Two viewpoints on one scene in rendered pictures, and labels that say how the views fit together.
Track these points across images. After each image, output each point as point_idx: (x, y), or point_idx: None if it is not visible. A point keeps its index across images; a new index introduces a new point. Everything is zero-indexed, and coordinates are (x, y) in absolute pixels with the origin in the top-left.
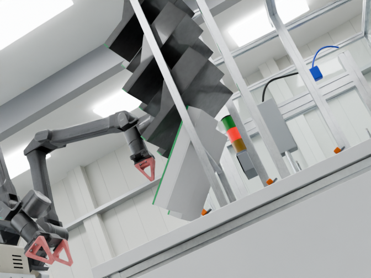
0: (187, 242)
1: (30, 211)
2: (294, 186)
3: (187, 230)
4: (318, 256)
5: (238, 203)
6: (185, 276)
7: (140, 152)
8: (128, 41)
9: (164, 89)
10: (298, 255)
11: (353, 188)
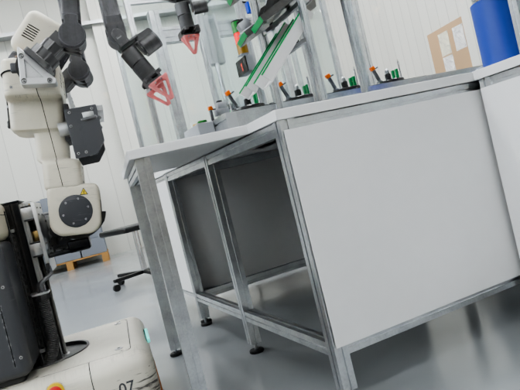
0: (340, 110)
1: (148, 47)
2: (410, 92)
3: (344, 101)
4: (415, 139)
5: (378, 93)
6: (339, 132)
7: (194, 25)
8: None
9: None
10: (406, 136)
11: (439, 104)
